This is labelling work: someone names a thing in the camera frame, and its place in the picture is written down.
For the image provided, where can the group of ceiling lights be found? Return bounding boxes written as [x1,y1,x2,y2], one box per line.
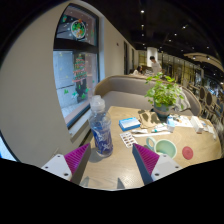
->
[138,8,214,61]

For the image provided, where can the flat blue box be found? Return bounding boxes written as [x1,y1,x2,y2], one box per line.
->
[118,116,142,132]

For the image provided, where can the white printed leaflet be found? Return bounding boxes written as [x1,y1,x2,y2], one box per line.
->
[173,114,194,129]

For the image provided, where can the blue tissue pack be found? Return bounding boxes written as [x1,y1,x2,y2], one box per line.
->
[165,114,177,134]

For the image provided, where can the clear blue-labelled water bottle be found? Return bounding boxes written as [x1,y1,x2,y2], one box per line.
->
[87,94,114,158]

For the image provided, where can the green potted plant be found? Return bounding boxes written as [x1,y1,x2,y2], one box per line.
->
[144,72,185,118]

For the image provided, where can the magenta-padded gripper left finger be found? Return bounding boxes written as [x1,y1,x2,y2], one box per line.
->
[41,142,92,186]

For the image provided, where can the white box with orange print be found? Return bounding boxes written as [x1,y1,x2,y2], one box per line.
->
[189,115,205,134]

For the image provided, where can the person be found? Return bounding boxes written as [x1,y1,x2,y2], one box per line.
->
[132,65,144,76]
[149,55,163,76]

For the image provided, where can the group of dining chairs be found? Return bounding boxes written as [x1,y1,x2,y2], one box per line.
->
[196,84,224,124]

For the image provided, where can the flat round red coaster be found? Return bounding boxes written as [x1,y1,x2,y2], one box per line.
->
[181,145,195,161]

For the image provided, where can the pale green mug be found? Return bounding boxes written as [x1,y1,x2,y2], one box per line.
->
[145,136,178,160]

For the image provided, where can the white pen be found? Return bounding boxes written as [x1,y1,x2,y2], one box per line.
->
[131,128,172,138]

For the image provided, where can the dark framed decorated window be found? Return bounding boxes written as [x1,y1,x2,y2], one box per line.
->
[52,3,100,129]

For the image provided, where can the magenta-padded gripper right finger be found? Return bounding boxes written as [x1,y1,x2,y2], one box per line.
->
[131,142,184,186]

